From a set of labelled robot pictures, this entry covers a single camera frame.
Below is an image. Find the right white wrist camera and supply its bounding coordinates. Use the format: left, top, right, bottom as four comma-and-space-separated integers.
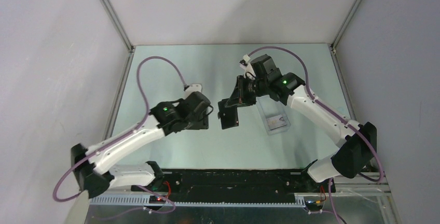
239, 54, 255, 79

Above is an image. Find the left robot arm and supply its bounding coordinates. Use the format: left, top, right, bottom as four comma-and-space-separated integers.
71, 91, 212, 198

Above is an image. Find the left controller board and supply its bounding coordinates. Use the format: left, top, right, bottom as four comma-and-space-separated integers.
148, 195, 168, 206

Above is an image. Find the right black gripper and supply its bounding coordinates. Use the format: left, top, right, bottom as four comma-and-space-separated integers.
226, 75, 268, 108

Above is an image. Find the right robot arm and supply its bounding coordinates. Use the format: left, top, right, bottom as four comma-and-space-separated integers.
218, 54, 377, 192

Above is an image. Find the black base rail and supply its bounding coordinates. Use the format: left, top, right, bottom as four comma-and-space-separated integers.
146, 169, 336, 204

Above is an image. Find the right controller board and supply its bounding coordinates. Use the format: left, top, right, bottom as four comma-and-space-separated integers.
304, 200, 325, 214

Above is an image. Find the aluminium frame post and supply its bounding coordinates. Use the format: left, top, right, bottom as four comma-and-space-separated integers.
100, 0, 134, 52
330, 0, 363, 54

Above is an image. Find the right aluminium frame post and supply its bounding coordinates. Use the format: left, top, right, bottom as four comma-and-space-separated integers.
330, 0, 363, 54

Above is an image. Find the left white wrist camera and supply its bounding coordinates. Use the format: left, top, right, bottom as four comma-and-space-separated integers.
183, 83, 202, 99

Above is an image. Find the controller board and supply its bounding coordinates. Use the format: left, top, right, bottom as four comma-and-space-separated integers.
148, 195, 168, 206
304, 200, 325, 214

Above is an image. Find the left aluminium frame post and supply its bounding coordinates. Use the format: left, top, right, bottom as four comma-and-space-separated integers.
100, 0, 134, 52

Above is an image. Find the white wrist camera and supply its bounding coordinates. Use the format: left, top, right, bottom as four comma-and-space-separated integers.
183, 83, 202, 99
239, 54, 255, 79

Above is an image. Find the clear plastic card tray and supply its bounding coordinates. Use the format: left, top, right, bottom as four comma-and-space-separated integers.
256, 95, 291, 136

